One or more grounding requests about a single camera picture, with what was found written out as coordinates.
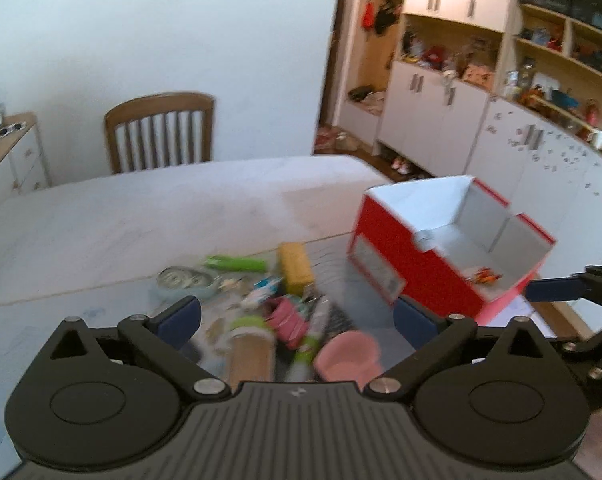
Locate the round light green tin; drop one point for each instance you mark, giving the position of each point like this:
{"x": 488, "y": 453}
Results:
{"x": 186, "y": 280}

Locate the white wall cabinet unit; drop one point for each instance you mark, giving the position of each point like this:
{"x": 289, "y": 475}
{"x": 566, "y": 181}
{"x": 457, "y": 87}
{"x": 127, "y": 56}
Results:
{"x": 431, "y": 105}

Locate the dark hanging bag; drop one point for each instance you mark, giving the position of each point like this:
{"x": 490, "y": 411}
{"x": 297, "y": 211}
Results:
{"x": 386, "y": 17}

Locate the green plastic tool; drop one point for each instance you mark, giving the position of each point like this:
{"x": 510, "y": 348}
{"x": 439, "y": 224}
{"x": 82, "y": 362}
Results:
{"x": 236, "y": 263}

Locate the toys on cabinet shelf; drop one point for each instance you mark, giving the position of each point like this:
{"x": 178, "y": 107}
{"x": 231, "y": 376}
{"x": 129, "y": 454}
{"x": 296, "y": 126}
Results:
{"x": 431, "y": 55}

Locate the pink cup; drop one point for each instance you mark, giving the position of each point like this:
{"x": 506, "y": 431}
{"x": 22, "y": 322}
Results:
{"x": 346, "y": 357}

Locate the yellow rectangular block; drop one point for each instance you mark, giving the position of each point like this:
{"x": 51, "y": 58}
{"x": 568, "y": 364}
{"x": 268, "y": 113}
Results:
{"x": 296, "y": 265}

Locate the wooden chair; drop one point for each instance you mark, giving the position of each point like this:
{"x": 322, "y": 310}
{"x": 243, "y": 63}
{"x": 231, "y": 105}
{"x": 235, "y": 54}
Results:
{"x": 156, "y": 105}

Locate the white paper sheet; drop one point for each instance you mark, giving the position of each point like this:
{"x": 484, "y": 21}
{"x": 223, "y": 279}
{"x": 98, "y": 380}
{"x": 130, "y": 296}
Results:
{"x": 528, "y": 316}

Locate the white sideboard with wooden top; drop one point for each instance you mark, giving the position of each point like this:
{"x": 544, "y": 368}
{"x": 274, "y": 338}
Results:
{"x": 16, "y": 160}

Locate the pair of slippers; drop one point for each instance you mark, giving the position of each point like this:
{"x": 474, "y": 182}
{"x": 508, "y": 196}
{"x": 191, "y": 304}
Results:
{"x": 348, "y": 142}

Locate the wooden cylinder with green cap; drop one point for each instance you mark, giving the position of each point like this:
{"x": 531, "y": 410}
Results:
{"x": 251, "y": 355}

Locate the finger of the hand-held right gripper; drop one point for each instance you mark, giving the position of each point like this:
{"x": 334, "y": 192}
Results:
{"x": 601, "y": 360}
{"x": 551, "y": 290}

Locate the red patterned rug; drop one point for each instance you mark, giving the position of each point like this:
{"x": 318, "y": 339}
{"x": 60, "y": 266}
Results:
{"x": 325, "y": 138}

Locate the pair of shoes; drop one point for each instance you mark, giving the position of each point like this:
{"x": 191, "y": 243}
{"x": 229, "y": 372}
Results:
{"x": 401, "y": 165}

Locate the white mug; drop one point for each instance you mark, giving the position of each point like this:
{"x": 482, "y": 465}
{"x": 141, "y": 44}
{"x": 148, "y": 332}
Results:
{"x": 599, "y": 139}

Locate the white tube with green label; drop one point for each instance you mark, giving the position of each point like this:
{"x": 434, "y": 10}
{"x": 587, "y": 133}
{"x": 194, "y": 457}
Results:
{"x": 306, "y": 350}

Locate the red cardboard box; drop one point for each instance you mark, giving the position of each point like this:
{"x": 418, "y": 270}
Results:
{"x": 406, "y": 255}

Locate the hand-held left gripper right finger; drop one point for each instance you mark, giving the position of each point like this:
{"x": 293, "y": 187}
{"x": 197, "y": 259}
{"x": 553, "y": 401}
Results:
{"x": 413, "y": 321}

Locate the small red toy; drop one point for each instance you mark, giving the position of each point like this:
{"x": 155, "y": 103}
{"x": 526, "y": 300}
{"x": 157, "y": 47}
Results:
{"x": 483, "y": 275}

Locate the red hanging bag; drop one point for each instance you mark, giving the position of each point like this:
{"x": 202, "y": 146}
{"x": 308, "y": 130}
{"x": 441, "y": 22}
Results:
{"x": 368, "y": 15}

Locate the sunglasses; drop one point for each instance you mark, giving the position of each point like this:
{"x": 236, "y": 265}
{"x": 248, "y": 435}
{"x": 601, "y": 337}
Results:
{"x": 11, "y": 129}

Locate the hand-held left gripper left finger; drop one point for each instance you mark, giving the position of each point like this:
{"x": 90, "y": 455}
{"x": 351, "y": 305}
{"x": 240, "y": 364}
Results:
{"x": 181, "y": 317}

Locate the blue white small packet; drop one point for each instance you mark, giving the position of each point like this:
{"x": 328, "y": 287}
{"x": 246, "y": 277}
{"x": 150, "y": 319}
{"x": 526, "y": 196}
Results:
{"x": 263, "y": 291}

